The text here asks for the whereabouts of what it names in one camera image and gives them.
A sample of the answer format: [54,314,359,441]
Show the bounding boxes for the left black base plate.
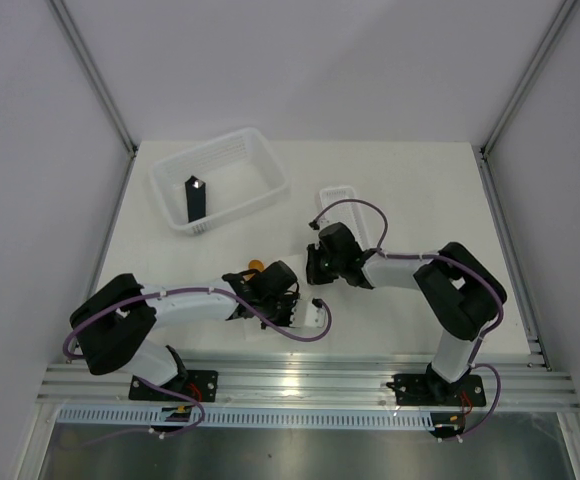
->
[128,370,219,403]

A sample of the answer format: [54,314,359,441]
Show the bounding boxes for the black block in basket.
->
[185,175,207,223]

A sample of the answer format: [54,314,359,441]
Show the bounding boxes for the white slotted cable duct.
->
[57,405,434,431]

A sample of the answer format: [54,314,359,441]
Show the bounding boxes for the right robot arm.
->
[306,222,507,404]

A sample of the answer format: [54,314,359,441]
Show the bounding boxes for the small white utensil tray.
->
[318,185,371,250]

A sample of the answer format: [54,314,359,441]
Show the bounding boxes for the white paper napkin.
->
[244,255,327,343]

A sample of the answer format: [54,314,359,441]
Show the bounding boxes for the left aluminium frame post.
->
[46,0,138,158]

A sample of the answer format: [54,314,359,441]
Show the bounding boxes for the aluminium mounting rail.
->
[36,351,580,413]

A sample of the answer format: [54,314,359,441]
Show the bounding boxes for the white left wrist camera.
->
[290,296,327,329]

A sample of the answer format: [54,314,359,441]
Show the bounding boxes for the right aluminium frame post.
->
[479,0,580,161]

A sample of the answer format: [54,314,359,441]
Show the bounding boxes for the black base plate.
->
[128,370,219,403]
[386,373,486,407]

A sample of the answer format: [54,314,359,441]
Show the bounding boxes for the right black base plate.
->
[386,373,486,407]

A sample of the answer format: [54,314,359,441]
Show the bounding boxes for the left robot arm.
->
[70,261,300,400]

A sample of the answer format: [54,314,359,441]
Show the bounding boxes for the aluminium frame post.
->
[46,0,138,158]
[479,0,580,161]

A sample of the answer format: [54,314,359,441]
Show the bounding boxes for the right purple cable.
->
[308,198,507,361]

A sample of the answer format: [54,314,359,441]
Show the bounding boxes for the orange plastic spoon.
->
[248,259,265,272]

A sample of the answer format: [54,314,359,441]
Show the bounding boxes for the large white plastic basket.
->
[149,127,290,236]

